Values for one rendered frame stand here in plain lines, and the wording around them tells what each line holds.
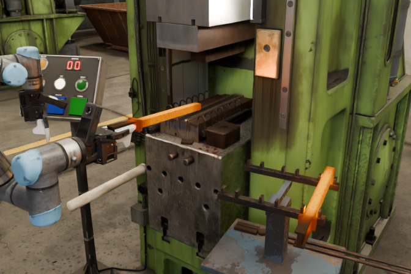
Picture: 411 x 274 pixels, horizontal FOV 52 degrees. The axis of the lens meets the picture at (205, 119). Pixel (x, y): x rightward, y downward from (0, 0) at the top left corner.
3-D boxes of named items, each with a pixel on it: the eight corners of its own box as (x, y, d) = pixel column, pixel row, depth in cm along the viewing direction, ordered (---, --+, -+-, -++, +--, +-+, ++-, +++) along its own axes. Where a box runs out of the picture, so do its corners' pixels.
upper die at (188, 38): (197, 52, 153) (197, 25, 150) (156, 46, 164) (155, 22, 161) (255, 38, 185) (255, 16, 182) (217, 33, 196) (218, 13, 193)
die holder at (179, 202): (219, 259, 168) (220, 157, 153) (148, 227, 189) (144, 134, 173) (282, 200, 210) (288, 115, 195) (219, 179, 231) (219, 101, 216)
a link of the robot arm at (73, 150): (48, 139, 106) (69, 146, 101) (64, 134, 109) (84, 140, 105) (51, 166, 108) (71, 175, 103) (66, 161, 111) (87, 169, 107)
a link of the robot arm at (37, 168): (11, 185, 100) (6, 151, 97) (51, 169, 108) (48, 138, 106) (30, 194, 95) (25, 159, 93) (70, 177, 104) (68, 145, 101)
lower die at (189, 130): (198, 142, 165) (198, 122, 162) (159, 131, 176) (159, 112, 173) (252, 114, 197) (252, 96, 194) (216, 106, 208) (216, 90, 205)
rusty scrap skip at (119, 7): (138, 59, 767) (136, 11, 738) (81, 46, 888) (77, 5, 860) (185, 50, 850) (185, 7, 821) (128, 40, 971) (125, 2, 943)
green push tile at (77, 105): (85, 115, 176) (87, 98, 178) (68, 114, 178) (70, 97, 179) (87, 116, 178) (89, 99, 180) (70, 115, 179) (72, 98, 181)
